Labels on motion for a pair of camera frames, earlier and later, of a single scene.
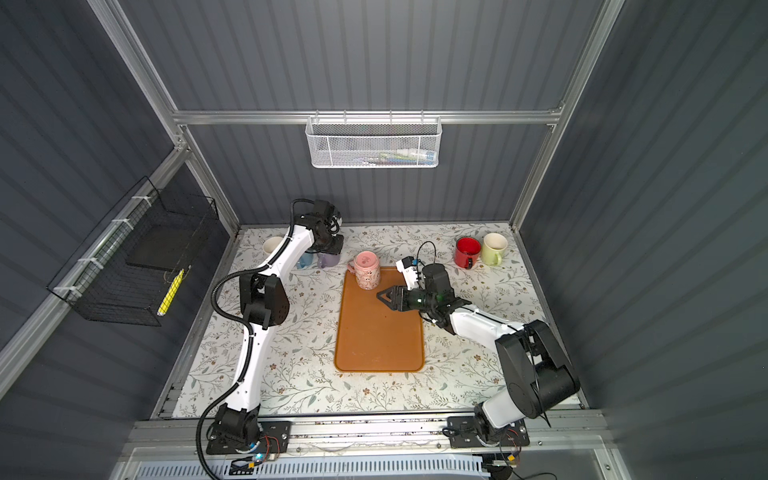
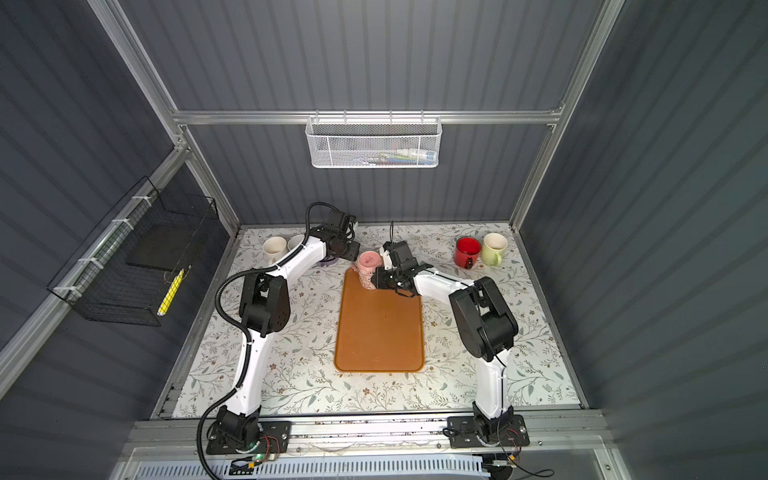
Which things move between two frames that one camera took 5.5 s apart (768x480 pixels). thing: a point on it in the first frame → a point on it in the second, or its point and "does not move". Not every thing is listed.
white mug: (270, 244) does not move
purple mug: (327, 259) does not move
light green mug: (494, 245) does not move
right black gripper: (399, 291) → (381, 283)
